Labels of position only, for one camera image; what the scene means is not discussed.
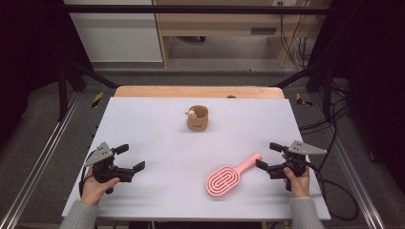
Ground wooden desk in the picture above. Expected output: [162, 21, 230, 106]
[152, 0, 332, 69]

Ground black floor cables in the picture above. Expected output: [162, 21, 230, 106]
[299, 79, 352, 135]

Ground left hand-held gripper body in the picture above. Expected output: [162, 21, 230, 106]
[84, 141, 137, 195]

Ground person's left hand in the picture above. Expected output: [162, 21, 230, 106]
[79, 166, 121, 207]

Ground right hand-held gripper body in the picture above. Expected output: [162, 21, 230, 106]
[266, 140, 328, 180]

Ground yellow black floor tape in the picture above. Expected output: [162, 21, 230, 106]
[295, 93, 313, 108]
[91, 92, 105, 109]

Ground right hand-held gripper black cable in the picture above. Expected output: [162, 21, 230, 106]
[305, 160, 360, 222]

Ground pink hairbrush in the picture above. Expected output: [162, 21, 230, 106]
[205, 152, 263, 198]

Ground hanging cables under desk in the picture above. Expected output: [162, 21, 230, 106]
[278, 1, 311, 70]

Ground aluminium rail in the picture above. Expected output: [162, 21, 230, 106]
[309, 94, 386, 229]
[0, 92, 82, 229]

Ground left hand-held gripper black cable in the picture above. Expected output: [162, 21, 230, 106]
[78, 149, 96, 198]

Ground brown cup with animal figure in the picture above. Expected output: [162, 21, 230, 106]
[185, 105, 210, 132]

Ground black metal stand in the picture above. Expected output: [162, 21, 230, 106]
[270, 61, 333, 120]
[56, 60, 120, 122]

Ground white cabinet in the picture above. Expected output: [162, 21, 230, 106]
[63, 0, 163, 63]

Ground person's right hand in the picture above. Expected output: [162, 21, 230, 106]
[282, 166, 311, 199]

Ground dark curtain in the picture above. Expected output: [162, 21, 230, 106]
[309, 0, 405, 185]
[0, 0, 94, 144]

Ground black horizontal frame bar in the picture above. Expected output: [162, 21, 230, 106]
[63, 4, 332, 15]

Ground hand-held gripper black cable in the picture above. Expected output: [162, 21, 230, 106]
[305, 160, 360, 222]
[78, 149, 96, 198]

